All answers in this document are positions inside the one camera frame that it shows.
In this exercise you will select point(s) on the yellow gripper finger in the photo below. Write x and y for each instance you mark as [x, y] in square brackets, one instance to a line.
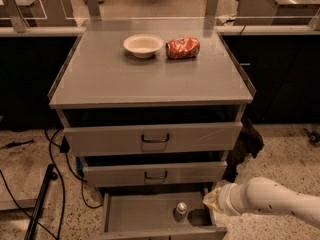
[211, 200]

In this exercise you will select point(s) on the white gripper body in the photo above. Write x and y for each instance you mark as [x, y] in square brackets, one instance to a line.
[225, 197]

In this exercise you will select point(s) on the silver redbull can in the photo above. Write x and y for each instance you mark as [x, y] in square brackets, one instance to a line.
[180, 212]

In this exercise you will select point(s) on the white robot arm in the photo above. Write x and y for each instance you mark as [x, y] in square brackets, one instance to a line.
[263, 196]

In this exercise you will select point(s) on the bottom grey drawer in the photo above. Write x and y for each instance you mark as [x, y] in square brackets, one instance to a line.
[146, 213]

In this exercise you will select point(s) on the grey drawer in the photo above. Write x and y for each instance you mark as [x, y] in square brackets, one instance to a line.
[146, 213]
[153, 169]
[144, 130]

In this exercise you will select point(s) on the middle grey drawer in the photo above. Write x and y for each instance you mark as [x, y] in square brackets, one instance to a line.
[153, 169]

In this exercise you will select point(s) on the grey drawer cabinet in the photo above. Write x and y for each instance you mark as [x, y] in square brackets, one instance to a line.
[101, 73]

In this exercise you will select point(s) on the top grey drawer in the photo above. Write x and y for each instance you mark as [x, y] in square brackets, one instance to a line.
[144, 130]

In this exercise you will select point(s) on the crushed orange soda can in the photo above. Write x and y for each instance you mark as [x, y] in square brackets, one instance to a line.
[182, 48]

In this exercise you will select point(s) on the long background counter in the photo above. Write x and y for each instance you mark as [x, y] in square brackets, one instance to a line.
[163, 26]

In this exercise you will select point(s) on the dark cloth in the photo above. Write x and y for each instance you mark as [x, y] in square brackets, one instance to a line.
[249, 142]

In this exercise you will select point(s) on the black caster wheel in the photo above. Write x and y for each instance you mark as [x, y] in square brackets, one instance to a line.
[314, 137]

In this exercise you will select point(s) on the black bar on floor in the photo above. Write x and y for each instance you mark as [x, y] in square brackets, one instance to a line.
[34, 219]

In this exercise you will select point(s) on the white paper bowl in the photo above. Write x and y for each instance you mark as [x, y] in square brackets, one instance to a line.
[143, 46]

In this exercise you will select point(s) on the grey background desk right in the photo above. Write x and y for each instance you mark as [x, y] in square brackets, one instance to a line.
[276, 12]

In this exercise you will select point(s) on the grey background desk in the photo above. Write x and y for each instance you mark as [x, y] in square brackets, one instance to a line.
[276, 12]
[47, 13]

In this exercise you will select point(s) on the black tool on floor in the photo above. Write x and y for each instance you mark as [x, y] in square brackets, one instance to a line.
[15, 144]

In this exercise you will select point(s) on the grey background desk left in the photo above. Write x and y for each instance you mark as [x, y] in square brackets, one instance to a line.
[47, 13]

